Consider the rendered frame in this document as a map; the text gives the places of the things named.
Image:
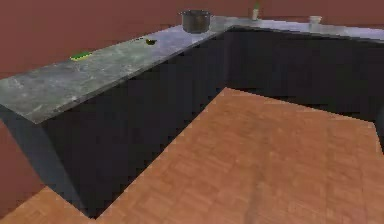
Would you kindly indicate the black kitchen counter grey worktop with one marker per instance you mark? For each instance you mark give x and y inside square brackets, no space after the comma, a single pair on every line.
[140,110]

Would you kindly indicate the white bottle green top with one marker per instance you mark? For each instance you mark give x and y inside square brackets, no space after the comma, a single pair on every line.
[255,13]

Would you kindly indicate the small dark green object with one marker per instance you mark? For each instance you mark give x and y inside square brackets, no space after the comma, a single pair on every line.
[151,41]

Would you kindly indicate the grey metal cooking pot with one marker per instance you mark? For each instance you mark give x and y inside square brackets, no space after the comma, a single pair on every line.
[196,21]

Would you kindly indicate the green flat sponge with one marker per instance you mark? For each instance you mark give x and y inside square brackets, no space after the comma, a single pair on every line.
[81,55]

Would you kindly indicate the white cup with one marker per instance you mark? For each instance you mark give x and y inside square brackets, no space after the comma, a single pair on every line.
[315,20]

